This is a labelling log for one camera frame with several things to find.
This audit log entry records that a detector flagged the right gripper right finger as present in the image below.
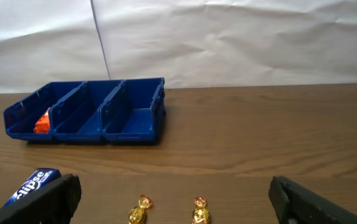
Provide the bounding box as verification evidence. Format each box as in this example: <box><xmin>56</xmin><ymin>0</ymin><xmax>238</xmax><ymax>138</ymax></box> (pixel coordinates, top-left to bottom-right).
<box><xmin>268</xmin><ymin>175</ymin><xmax>357</xmax><ymax>224</ymax></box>

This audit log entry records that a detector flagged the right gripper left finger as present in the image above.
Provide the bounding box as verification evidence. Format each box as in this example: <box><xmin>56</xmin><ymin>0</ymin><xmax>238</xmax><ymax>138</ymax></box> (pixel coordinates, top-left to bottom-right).
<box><xmin>0</xmin><ymin>173</ymin><xmax>82</xmax><ymax>224</ymax></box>

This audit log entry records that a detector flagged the blue candy pack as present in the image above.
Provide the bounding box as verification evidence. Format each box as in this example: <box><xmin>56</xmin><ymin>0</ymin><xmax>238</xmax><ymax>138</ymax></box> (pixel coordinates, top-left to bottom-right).
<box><xmin>3</xmin><ymin>167</ymin><xmax>62</xmax><ymax>207</ymax></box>

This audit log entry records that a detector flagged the gold candy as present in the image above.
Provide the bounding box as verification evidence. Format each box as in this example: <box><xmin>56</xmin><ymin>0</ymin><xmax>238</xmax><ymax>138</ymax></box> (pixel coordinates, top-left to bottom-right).
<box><xmin>191</xmin><ymin>197</ymin><xmax>212</xmax><ymax>224</ymax></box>
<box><xmin>128</xmin><ymin>194</ymin><xmax>153</xmax><ymax>224</ymax></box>

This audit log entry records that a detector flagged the orange candy box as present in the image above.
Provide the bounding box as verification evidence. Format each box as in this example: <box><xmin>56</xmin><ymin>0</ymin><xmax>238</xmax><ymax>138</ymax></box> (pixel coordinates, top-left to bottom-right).
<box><xmin>33</xmin><ymin>107</ymin><xmax>51</xmax><ymax>134</ymax></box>

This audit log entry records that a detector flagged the blue tray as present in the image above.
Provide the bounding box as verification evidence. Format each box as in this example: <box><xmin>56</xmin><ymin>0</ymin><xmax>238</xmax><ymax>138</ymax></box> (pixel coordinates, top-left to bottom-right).
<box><xmin>2</xmin><ymin>77</ymin><xmax>167</xmax><ymax>146</ymax></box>

